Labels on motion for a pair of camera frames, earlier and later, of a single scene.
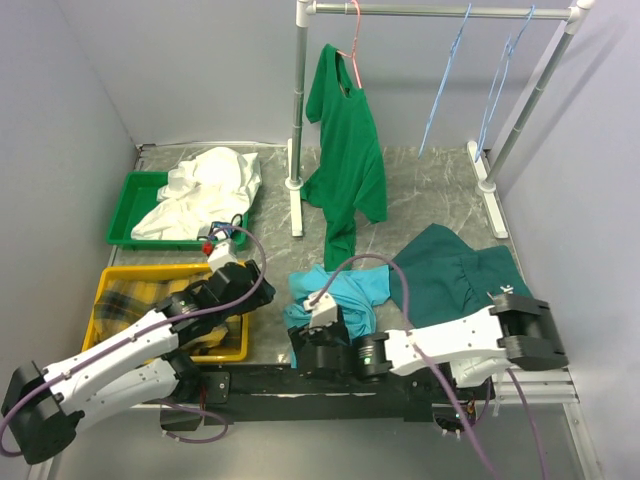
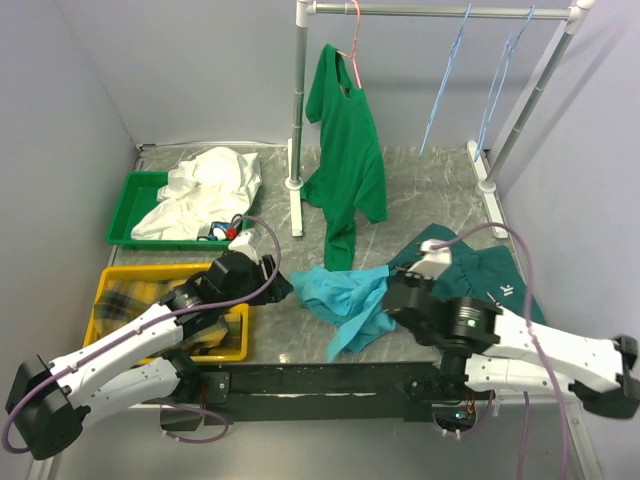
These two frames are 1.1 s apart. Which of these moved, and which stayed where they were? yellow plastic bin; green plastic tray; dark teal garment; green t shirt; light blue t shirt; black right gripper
Moved: black right gripper; light blue t shirt
Stayed: green plastic tray; yellow plastic bin; dark teal garment; green t shirt
